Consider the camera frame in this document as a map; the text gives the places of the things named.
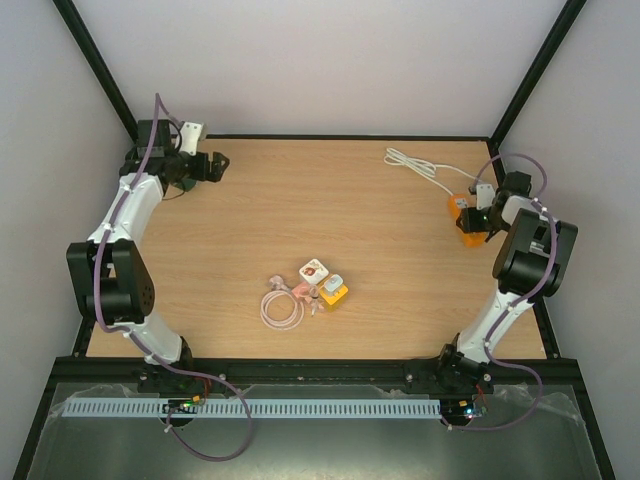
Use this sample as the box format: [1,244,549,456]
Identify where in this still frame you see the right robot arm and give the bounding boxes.
[435,171,579,392]

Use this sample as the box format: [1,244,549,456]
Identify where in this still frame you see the yellow cube socket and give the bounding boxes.
[319,274,349,312]

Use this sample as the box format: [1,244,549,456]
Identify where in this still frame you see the white power strip cable plug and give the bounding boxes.
[383,148,475,196]

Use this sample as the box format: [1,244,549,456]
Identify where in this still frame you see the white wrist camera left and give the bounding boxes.
[179,121,206,156]

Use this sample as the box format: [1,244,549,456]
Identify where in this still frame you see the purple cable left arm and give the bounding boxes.
[92,92,254,462]

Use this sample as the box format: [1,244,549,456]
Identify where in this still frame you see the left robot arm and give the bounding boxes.
[66,120,230,391]

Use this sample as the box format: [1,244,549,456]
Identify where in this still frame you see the white tiger cube socket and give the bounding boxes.
[298,258,329,285]

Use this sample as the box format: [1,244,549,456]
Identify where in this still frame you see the black aluminium frame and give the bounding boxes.
[14,0,615,479]

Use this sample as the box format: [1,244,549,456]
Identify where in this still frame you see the metal sheet front panel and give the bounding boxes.
[26,384,600,479]

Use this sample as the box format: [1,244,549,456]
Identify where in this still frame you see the green dragon cube socket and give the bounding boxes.
[179,179,197,192]

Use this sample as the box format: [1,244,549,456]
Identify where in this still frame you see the pink socket with cable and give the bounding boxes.
[260,275,325,331]

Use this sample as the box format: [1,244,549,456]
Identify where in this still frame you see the orange power strip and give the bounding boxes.
[447,194,487,248]

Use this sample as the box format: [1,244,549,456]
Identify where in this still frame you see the light blue slotted cable duct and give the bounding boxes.
[62,398,441,420]

